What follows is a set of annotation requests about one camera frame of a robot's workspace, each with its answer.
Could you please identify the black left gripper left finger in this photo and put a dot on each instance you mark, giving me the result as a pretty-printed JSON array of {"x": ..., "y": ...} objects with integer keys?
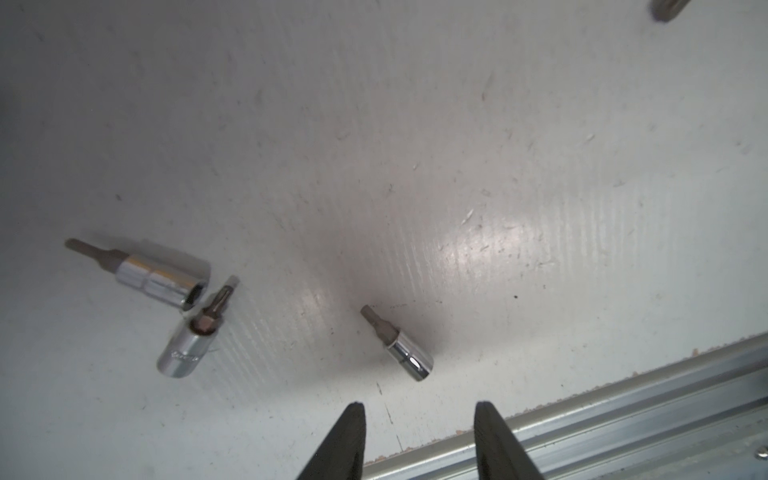
[{"x": 341, "y": 454}]

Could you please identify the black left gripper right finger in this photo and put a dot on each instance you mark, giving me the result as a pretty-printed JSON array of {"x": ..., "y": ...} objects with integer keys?
[{"x": 499, "y": 454}]

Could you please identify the silver socket bit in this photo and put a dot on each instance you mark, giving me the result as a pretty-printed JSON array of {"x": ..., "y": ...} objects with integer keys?
[
  {"x": 404, "y": 350},
  {"x": 193, "y": 339},
  {"x": 155, "y": 279},
  {"x": 665, "y": 11}
]

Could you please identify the aluminium front rail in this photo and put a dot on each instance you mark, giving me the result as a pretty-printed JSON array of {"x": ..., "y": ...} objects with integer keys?
[{"x": 701, "y": 418}]

